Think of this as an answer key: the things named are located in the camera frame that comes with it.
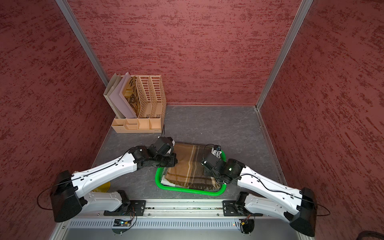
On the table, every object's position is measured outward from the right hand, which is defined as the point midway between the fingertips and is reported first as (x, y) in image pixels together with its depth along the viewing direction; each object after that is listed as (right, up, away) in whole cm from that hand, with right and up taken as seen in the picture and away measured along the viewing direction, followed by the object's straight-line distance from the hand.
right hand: (207, 171), depth 76 cm
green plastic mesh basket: (-25, -1, +2) cm, 25 cm away
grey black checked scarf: (-22, -5, -2) cm, 23 cm away
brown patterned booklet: (-50, +44, +25) cm, 71 cm away
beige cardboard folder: (-59, +51, +17) cm, 80 cm away
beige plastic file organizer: (-43, +36, +45) cm, 72 cm away
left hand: (-17, +3, +1) cm, 17 cm away
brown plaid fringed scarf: (-10, 0, -2) cm, 10 cm away
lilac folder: (-55, +41, +16) cm, 70 cm away
